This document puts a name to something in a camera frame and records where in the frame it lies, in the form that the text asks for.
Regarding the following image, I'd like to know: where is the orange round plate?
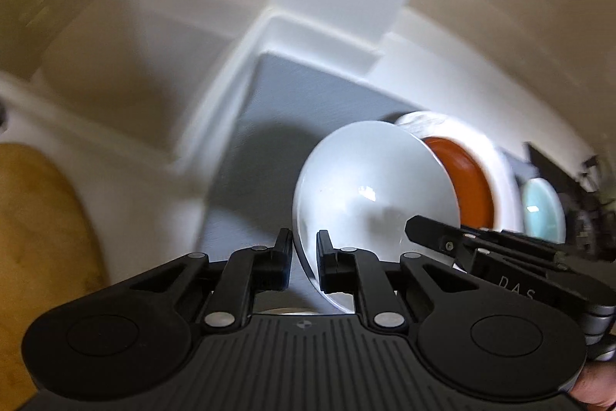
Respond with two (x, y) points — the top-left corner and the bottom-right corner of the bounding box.
(424, 137), (495, 228)

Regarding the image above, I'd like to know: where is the white square plate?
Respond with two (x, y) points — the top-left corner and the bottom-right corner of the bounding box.
(395, 111), (523, 232)

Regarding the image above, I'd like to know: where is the teal glazed bowl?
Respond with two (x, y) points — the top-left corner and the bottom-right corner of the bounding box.
(521, 177), (566, 244)

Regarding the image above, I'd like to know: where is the cream bowl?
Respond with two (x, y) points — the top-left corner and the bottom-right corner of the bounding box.
(292, 121), (460, 286)

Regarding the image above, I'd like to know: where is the person's hand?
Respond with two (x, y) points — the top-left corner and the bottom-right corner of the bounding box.
(569, 361), (616, 411)

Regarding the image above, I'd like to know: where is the grey counter mat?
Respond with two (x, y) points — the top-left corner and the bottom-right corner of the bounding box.
(199, 55), (418, 260)

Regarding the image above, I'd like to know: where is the wooden cutting board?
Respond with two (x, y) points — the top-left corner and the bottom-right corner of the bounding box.
(1, 143), (109, 410)

